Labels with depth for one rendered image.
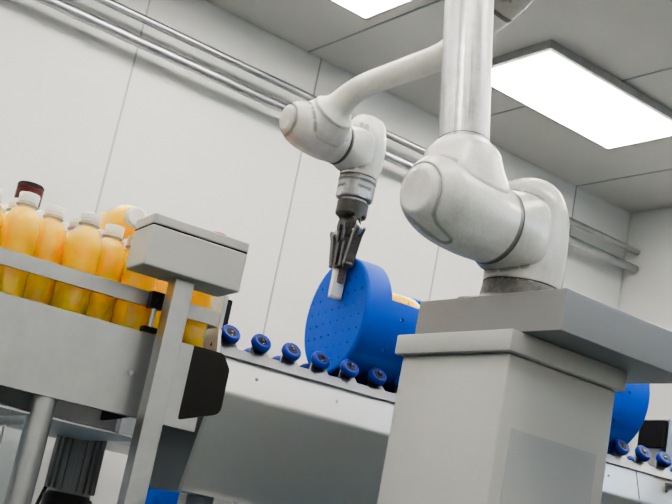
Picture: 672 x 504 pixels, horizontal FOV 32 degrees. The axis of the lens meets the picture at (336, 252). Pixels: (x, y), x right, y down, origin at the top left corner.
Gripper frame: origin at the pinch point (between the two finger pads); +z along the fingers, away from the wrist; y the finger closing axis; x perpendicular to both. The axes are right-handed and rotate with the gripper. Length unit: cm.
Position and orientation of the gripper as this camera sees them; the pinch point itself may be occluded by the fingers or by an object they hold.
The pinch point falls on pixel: (337, 284)
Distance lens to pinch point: 272.3
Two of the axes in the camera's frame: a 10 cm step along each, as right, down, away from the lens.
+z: -1.9, 9.5, -2.5
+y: 5.0, -1.3, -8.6
